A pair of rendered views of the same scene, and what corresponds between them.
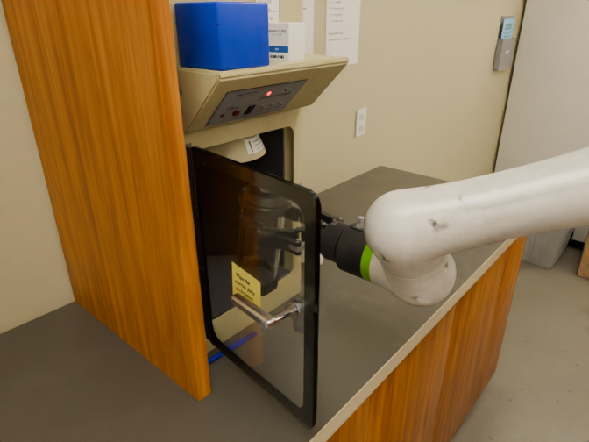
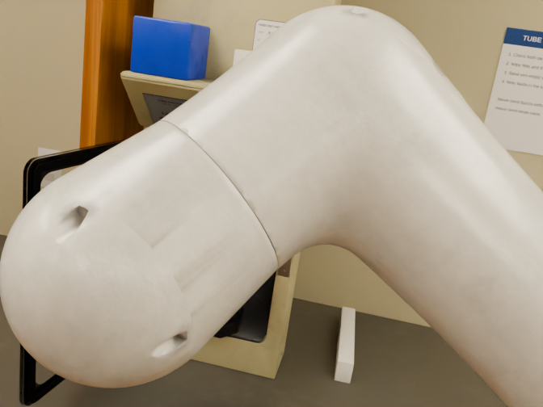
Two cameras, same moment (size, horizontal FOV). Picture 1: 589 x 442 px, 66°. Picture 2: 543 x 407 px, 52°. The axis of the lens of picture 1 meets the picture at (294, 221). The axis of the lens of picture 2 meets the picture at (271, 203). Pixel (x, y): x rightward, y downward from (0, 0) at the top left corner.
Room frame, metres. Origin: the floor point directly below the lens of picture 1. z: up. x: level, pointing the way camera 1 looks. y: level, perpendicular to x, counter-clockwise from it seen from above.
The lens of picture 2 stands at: (0.40, -0.83, 1.59)
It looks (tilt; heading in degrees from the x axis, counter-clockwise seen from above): 16 degrees down; 58
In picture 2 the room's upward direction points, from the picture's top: 8 degrees clockwise
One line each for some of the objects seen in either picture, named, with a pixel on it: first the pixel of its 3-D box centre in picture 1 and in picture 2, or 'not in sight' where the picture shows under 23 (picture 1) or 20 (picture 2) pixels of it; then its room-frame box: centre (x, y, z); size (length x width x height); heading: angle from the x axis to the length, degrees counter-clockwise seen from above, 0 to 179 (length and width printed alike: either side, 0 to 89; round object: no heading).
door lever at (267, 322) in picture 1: (262, 307); not in sight; (0.54, 0.05, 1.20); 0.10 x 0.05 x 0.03; 42
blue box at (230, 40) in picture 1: (223, 35); (171, 48); (0.75, 0.11, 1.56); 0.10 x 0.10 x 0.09; 49
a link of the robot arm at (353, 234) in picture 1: (360, 247); not in sight; (0.71, -0.12, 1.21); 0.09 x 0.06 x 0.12; 139
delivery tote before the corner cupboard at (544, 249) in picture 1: (522, 228); not in sight; (2.94, -1.65, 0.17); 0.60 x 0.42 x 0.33; 47
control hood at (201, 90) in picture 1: (269, 91); (219, 113); (0.82, 0.04, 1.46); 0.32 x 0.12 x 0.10; 139
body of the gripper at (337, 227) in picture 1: (327, 238); not in sight; (0.76, -0.06, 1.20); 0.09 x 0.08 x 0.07; 49
